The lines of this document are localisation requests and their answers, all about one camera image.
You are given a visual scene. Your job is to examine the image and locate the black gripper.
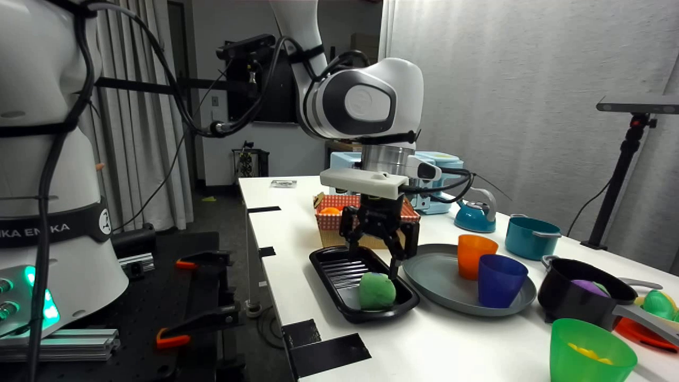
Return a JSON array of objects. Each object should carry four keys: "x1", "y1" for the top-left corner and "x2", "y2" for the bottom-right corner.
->
[{"x1": 337, "y1": 192, "x2": 422, "y2": 280}]

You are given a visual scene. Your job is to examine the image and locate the green toy pear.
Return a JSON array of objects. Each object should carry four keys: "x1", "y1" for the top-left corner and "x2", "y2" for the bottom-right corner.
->
[{"x1": 356, "y1": 272, "x2": 400, "y2": 309}]

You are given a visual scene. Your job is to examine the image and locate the black plastic tray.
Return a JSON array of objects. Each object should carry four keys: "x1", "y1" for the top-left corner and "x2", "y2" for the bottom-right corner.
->
[{"x1": 309, "y1": 243, "x2": 422, "y2": 325}]

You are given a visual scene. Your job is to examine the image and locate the grey plate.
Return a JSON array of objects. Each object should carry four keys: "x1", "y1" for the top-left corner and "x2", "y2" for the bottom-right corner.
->
[{"x1": 402, "y1": 242, "x2": 540, "y2": 320}]

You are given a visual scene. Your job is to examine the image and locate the red plate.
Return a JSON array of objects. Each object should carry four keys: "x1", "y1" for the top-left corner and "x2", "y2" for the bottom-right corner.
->
[{"x1": 611, "y1": 315, "x2": 679, "y2": 354}]

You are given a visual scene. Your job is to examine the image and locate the orange checkered basket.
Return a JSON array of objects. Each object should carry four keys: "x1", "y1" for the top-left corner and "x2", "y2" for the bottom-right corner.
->
[{"x1": 312, "y1": 192, "x2": 422, "y2": 253}]

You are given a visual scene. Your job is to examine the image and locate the orange plastic cup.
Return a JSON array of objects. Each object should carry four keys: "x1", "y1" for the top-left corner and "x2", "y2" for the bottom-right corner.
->
[{"x1": 457, "y1": 234, "x2": 502, "y2": 281}]

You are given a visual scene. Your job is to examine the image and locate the teal toy kettle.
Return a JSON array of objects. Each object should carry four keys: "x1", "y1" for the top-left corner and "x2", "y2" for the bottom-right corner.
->
[{"x1": 453, "y1": 186, "x2": 498, "y2": 236}]

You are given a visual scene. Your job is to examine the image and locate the light blue toy oven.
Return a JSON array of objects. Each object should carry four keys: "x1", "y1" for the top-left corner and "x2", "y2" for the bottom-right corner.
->
[{"x1": 327, "y1": 149, "x2": 467, "y2": 217}]

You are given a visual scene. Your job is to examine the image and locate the large black tape patch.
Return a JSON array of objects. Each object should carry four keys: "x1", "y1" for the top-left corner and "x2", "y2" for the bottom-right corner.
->
[{"x1": 282, "y1": 319, "x2": 374, "y2": 380}]

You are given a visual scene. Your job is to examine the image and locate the blue plastic cup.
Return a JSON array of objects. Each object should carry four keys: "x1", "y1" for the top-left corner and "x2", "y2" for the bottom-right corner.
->
[{"x1": 476, "y1": 253, "x2": 530, "y2": 309}]

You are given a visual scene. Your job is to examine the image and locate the dark device with stand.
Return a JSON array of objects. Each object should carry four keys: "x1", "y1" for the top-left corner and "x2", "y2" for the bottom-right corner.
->
[{"x1": 232, "y1": 139, "x2": 271, "y2": 179}]

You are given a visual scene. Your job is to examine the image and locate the teal toy pot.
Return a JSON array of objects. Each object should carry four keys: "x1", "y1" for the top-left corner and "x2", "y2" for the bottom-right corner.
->
[{"x1": 504, "y1": 214, "x2": 564, "y2": 263}]

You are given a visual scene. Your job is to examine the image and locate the white curtain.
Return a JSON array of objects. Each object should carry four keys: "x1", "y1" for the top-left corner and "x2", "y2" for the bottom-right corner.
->
[{"x1": 377, "y1": 0, "x2": 679, "y2": 275}]

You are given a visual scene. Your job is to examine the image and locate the purple toy food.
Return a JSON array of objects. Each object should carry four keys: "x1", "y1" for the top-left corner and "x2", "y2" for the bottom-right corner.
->
[{"x1": 568, "y1": 278, "x2": 611, "y2": 300}]

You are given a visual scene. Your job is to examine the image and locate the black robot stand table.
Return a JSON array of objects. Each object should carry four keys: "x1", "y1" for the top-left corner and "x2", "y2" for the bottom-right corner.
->
[{"x1": 0, "y1": 228, "x2": 247, "y2": 382}]

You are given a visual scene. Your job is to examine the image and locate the yellow toy food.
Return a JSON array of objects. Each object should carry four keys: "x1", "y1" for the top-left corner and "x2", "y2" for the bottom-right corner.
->
[{"x1": 566, "y1": 342, "x2": 615, "y2": 367}]

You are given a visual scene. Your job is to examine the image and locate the grey pleated curtain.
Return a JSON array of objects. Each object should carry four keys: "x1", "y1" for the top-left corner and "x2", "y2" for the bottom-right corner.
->
[{"x1": 59, "y1": 0, "x2": 197, "y2": 234}]

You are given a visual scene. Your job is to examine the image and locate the green plastic cup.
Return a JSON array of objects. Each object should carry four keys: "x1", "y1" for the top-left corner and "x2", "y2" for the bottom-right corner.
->
[{"x1": 547, "y1": 315, "x2": 638, "y2": 382}]

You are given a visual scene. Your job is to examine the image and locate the black tripod stand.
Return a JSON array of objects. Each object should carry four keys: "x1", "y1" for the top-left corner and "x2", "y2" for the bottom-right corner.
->
[{"x1": 583, "y1": 113, "x2": 659, "y2": 251}]

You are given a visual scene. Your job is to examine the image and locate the black horizontal bar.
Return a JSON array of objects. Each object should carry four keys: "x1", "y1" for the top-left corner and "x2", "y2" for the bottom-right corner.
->
[{"x1": 94, "y1": 74, "x2": 232, "y2": 98}]

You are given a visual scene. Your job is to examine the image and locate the bright green toy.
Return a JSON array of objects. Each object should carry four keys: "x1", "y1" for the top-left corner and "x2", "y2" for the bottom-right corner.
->
[{"x1": 638, "y1": 289, "x2": 679, "y2": 325}]

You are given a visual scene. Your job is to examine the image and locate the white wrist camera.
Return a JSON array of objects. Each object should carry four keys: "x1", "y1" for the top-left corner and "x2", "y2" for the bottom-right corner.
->
[{"x1": 319, "y1": 165, "x2": 412, "y2": 202}]

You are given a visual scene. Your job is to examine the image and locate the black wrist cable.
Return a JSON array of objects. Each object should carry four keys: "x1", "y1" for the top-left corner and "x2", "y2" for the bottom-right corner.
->
[{"x1": 404, "y1": 168, "x2": 476, "y2": 206}]

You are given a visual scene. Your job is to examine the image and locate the black wall monitor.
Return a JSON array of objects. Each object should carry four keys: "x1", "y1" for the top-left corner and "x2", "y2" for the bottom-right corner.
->
[{"x1": 225, "y1": 46, "x2": 309, "y2": 130}]

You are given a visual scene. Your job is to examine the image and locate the small orange handled clamp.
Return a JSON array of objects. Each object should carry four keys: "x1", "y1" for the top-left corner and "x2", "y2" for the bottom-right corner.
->
[{"x1": 174, "y1": 251, "x2": 232, "y2": 274}]

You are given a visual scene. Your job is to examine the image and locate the large orange handled clamp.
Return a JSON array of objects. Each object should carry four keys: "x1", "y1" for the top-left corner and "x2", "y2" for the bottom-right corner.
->
[{"x1": 156, "y1": 304, "x2": 240, "y2": 352}]

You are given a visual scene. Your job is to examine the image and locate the black pan with grey handle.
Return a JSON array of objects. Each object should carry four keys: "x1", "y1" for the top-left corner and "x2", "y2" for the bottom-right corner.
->
[{"x1": 538, "y1": 256, "x2": 679, "y2": 347}]

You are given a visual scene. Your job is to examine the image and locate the black mounted camera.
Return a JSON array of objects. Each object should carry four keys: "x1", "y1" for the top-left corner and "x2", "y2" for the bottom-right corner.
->
[{"x1": 215, "y1": 33, "x2": 282, "y2": 64}]

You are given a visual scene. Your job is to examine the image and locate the grey tripod camera bar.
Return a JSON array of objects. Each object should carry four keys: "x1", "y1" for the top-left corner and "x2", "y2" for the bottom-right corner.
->
[{"x1": 594, "y1": 96, "x2": 679, "y2": 116}]

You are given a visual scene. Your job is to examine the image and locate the aluminium extrusion rail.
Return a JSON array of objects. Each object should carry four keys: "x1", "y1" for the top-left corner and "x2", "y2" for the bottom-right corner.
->
[{"x1": 0, "y1": 327, "x2": 124, "y2": 365}]

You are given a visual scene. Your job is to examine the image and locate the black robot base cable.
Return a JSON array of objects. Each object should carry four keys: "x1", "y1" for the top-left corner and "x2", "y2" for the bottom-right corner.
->
[{"x1": 26, "y1": 0, "x2": 98, "y2": 382}]

